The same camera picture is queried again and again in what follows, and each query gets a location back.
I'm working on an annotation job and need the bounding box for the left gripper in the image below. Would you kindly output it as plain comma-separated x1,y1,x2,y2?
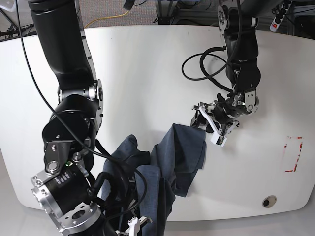
190,93,243,133

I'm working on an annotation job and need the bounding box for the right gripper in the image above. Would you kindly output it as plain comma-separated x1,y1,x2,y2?
116,216,152,236

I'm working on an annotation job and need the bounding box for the blue T-shirt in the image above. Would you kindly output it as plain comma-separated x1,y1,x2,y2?
112,124,206,236

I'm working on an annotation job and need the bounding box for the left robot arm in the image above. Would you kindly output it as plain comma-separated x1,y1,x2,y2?
190,0,261,135

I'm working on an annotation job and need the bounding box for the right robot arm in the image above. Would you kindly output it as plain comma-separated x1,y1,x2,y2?
29,0,151,236

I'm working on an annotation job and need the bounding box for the red tape rectangle marking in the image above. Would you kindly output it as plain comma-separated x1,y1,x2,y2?
282,136,304,173

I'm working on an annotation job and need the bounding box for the white power strip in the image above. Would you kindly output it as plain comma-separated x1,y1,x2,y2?
269,0,293,32

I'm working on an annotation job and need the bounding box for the right table cable grommet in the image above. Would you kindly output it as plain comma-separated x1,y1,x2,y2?
262,195,277,208

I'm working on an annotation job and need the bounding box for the yellow cable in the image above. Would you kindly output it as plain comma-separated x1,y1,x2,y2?
85,8,130,28

